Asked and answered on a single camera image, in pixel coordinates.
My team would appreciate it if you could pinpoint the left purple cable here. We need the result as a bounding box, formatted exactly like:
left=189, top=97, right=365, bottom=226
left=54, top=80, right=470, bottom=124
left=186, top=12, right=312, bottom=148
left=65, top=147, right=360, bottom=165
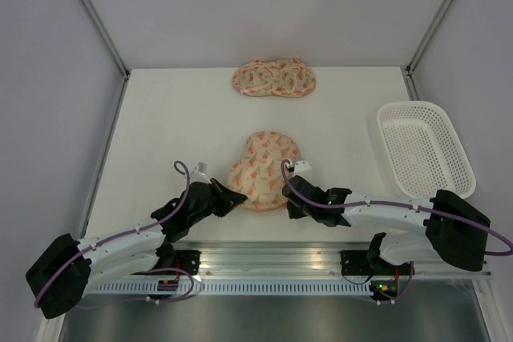
left=34, top=160, right=193, bottom=309

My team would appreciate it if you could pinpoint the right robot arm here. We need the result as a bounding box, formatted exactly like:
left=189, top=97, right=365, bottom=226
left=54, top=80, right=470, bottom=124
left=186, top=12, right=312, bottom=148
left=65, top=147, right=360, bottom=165
left=282, top=176, right=491, bottom=274

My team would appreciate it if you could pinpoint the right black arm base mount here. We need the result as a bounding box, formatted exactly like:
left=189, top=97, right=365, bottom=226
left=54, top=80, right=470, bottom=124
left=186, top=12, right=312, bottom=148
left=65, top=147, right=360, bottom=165
left=339, top=232, right=411, bottom=278

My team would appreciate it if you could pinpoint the floral mesh laundry bag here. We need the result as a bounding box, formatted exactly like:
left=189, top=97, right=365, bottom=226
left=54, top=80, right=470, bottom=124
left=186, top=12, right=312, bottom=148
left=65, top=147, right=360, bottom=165
left=232, top=58, right=317, bottom=98
left=228, top=131, right=301, bottom=212

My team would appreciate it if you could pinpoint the aluminium frame post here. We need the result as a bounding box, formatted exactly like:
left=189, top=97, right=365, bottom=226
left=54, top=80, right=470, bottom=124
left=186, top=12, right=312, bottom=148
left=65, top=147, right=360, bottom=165
left=405, top=0, right=456, bottom=77
left=78, top=0, right=131, bottom=79

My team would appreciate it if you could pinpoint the purple cable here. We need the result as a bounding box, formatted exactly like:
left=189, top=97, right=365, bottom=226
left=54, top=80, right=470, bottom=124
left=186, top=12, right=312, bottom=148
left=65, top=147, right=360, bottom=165
left=280, top=159, right=513, bottom=258
left=34, top=160, right=193, bottom=309

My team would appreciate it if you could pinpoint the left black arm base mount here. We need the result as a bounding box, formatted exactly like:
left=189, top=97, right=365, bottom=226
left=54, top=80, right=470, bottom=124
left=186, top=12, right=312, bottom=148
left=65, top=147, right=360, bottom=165
left=136, top=241, right=201, bottom=276

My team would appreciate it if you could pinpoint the right aluminium frame post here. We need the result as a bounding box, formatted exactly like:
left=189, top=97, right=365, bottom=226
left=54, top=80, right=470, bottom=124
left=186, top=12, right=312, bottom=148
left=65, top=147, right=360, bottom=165
left=405, top=0, right=456, bottom=77

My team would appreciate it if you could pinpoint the white slotted cable duct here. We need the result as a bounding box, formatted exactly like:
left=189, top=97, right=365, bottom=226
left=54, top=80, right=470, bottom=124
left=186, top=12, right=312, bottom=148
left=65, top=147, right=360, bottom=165
left=91, top=278, right=372, bottom=296

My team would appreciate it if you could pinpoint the white perforated plastic basket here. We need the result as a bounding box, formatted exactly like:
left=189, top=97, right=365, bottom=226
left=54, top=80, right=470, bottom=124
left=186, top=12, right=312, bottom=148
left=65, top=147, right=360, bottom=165
left=370, top=101, right=476, bottom=199

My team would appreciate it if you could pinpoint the left aluminium frame post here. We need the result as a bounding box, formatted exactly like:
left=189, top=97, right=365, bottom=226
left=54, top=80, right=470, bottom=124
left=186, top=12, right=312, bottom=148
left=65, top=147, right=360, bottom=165
left=78, top=0, right=131, bottom=79

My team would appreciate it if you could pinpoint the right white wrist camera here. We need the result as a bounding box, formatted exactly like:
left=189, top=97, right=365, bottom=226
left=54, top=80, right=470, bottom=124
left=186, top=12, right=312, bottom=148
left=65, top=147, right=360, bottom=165
left=286, top=159, right=312, bottom=179

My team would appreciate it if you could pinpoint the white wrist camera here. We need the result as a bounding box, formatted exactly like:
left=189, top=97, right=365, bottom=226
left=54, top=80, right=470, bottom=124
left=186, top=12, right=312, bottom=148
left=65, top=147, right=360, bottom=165
left=286, top=159, right=312, bottom=179
left=191, top=163, right=210, bottom=184

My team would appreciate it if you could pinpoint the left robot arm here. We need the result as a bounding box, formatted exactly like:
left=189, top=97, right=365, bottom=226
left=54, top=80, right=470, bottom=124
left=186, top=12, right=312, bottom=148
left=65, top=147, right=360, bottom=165
left=26, top=179, right=248, bottom=320

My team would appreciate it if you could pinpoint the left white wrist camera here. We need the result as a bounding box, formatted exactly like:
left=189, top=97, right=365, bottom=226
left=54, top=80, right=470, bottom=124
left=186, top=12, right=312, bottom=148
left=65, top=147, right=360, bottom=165
left=191, top=163, right=210, bottom=184

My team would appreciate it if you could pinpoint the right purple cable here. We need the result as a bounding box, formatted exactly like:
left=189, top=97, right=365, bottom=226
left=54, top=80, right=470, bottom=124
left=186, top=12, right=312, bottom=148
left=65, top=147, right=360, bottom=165
left=280, top=159, right=513, bottom=258

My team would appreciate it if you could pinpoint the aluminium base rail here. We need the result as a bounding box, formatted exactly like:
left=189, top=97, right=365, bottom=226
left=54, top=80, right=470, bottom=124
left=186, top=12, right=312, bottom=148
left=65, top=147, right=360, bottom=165
left=55, top=239, right=493, bottom=278

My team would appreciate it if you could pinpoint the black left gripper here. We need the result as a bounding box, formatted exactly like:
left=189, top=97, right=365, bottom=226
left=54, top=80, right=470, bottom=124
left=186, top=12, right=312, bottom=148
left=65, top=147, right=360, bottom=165
left=188, top=177, right=246, bottom=226

